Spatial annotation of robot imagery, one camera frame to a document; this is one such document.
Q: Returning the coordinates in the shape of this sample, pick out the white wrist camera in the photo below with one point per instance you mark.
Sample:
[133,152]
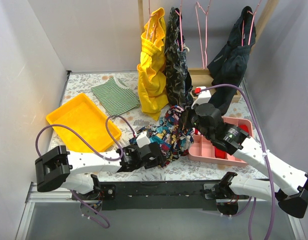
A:
[143,139]
[203,96]

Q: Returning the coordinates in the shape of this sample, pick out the pink hanger under leaf shorts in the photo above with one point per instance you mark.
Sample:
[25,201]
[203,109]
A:
[180,25]

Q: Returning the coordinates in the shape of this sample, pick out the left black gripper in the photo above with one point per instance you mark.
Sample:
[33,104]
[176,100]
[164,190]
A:
[156,155]

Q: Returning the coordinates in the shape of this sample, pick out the empty pink wire hanger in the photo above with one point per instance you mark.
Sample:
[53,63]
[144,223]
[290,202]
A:
[203,36]

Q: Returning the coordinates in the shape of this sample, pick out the yellow shorts on hanger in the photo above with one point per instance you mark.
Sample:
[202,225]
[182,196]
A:
[151,78]

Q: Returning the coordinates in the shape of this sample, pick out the red cloth front compartment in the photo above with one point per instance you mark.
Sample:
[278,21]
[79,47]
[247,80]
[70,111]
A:
[220,154]

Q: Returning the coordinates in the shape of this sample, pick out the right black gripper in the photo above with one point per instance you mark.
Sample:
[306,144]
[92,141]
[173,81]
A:
[186,119]

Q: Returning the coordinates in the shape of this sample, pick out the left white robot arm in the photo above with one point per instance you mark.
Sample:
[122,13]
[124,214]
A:
[60,168]

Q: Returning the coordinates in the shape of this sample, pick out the pink divided organiser tray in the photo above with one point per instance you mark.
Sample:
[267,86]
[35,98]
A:
[203,151]

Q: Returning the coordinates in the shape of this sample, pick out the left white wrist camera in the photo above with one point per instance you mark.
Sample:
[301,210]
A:
[143,139]

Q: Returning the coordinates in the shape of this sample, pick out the red folded cloth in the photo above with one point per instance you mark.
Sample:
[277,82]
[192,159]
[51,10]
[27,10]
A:
[244,129]

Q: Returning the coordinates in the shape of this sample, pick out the green striped folded shirt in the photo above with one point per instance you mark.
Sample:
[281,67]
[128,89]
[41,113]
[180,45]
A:
[116,97]

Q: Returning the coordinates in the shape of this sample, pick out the pink hanger under navy shorts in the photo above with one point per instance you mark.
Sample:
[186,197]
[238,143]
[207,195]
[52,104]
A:
[248,29]

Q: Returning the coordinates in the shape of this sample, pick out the wooden clothes rack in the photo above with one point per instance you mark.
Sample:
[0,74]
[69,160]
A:
[202,77]

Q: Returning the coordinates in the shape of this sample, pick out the yellow plastic tray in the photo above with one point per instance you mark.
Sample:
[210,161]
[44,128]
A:
[83,116]

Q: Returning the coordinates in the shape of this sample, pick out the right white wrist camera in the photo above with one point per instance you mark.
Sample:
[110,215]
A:
[203,96]

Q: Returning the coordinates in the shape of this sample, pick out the colourful comic print shorts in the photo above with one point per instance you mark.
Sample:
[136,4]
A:
[172,137]

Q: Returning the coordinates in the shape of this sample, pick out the dark leaf print shorts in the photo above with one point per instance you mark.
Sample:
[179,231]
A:
[178,79]

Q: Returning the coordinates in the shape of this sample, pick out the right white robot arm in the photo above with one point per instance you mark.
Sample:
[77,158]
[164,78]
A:
[287,185]

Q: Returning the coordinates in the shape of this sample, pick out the pink hanger under yellow shorts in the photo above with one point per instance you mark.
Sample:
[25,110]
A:
[149,21]

